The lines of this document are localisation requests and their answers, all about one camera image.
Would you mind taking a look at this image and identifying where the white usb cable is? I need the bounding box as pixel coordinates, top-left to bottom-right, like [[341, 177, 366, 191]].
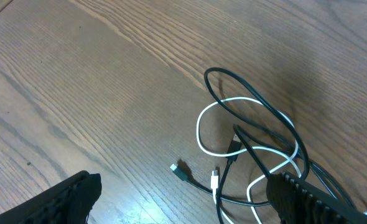
[[196, 96, 367, 224]]

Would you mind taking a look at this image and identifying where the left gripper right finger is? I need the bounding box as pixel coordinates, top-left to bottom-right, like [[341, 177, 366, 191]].
[[266, 172, 367, 224]]

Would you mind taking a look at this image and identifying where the black usb cable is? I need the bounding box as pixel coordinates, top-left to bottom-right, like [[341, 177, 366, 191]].
[[170, 67, 357, 224]]

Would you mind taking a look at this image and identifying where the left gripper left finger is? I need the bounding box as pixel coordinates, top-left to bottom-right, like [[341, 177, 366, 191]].
[[0, 170, 102, 224]]

